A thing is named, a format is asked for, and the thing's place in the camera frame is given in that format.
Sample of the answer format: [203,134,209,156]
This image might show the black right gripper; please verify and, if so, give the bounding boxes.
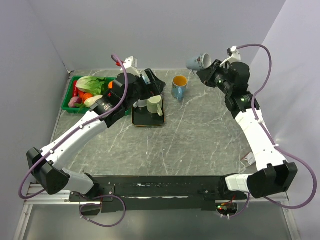
[196,60,233,95]

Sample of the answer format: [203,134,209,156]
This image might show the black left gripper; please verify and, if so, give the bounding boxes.
[123,68,166,111]

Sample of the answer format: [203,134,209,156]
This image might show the lavender blue small mug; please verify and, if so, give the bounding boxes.
[186,53,212,71]

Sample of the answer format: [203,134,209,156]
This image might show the light green mug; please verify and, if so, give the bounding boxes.
[146,95,163,117]

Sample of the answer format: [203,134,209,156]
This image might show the blue butterfly mug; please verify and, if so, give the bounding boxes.
[171,75,188,102]

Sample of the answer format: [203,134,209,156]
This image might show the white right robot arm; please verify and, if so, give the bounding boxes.
[196,60,298,200]

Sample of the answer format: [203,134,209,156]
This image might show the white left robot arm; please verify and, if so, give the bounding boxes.
[27,68,166,201]

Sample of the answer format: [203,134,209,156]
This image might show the white grey mug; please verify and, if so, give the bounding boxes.
[133,99,147,108]

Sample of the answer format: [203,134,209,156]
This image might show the black tray gold rim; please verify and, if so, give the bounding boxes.
[131,94,165,127]

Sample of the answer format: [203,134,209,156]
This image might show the orange fruit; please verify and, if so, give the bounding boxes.
[108,81,113,89]

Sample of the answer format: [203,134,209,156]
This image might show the lettuce head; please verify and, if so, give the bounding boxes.
[75,76,107,96]

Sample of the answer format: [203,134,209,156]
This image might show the white radish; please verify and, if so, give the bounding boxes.
[84,95,103,108]

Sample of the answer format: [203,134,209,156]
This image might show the orange carrot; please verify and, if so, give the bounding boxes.
[78,91,94,103]

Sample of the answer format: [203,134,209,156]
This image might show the red chili pepper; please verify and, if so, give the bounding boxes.
[72,80,79,98]

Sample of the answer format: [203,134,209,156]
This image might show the purple onion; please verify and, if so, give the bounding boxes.
[68,96,82,108]

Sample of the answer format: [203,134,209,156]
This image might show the green plastic bin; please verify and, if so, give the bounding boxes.
[61,75,133,117]

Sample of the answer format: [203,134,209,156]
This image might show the white paper tag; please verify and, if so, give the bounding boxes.
[240,152,256,168]

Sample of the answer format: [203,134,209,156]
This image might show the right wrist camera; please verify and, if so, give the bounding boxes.
[219,46,242,67]

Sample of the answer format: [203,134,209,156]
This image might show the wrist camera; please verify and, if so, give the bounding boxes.
[219,46,242,67]
[122,56,140,76]

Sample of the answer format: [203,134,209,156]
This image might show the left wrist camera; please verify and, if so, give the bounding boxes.
[122,56,140,76]

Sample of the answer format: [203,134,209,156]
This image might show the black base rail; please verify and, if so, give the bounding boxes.
[68,175,251,214]

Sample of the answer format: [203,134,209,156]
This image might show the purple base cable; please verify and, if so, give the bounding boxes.
[79,194,128,228]

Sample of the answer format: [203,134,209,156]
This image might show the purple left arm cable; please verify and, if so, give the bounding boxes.
[18,53,130,200]

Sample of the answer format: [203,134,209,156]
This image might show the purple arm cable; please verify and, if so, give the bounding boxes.
[236,44,318,210]
[18,53,130,200]

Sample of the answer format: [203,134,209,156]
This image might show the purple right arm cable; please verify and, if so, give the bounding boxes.
[236,44,318,210]

